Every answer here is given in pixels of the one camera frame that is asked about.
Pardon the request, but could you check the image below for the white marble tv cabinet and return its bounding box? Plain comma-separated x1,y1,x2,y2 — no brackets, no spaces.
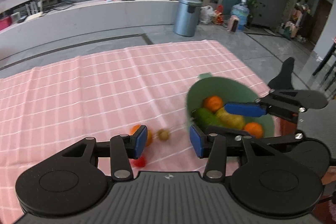
0,0,184,59

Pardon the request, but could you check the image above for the small pink heater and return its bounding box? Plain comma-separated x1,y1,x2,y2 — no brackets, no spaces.
228,17,240,33

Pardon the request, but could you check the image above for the small red fruit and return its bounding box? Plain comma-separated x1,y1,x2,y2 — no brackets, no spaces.
131,156,147,167

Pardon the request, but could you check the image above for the red gift bag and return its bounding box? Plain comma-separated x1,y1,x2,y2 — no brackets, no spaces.
214,5,226,25

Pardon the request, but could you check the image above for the white wifi router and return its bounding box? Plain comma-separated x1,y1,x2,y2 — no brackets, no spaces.
25,1,44,17

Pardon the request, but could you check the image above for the dark chair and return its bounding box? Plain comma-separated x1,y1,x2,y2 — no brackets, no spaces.
312,43,336,93

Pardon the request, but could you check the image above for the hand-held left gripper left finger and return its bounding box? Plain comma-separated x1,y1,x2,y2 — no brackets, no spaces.
56,125,148,182

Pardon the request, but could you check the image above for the small brown-green plum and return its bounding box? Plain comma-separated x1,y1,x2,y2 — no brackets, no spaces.
157,129,171,141

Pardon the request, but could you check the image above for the grey sideboard cabinet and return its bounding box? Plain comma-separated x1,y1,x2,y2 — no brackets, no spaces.
248,0,288,29

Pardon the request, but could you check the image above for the green cucumber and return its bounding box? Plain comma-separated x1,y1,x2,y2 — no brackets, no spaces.
193,108,223,127

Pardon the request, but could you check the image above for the person's black sock foot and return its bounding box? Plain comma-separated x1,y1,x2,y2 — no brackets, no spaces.
268,57,296,90

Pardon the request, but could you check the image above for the blue-grey trash can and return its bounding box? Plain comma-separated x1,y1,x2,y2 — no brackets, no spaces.
174,0,203,37

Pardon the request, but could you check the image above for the white plastic bag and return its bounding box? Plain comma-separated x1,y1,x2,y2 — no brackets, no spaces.
200,6,216,25

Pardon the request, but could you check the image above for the blue water jug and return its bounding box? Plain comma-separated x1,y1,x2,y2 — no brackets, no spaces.
230,0,249,31

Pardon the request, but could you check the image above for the pink box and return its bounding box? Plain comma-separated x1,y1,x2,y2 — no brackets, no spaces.
0,17,12,31

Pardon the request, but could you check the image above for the orange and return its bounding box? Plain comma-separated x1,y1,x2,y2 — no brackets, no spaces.
130,124,153,147
202,96,223,113
244,122,264,138

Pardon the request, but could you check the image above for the cluttered shelf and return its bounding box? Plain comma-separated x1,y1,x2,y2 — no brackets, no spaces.
280,2,315,43

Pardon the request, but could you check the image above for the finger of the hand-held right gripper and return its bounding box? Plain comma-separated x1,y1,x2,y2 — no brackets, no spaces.
205,126,306,148
224,90,301,121

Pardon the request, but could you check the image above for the green colander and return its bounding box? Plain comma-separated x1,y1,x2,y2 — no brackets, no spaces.
184,72,275,139

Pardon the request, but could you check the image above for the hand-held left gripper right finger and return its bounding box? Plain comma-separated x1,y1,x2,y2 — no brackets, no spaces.
189,124,271,182

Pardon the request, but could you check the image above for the large yellow-green pomelo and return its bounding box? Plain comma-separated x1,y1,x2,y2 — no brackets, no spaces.
216,107,246,130

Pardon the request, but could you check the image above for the pink checkered tablecloth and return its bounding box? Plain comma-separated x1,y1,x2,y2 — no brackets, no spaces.
0,40,276,216

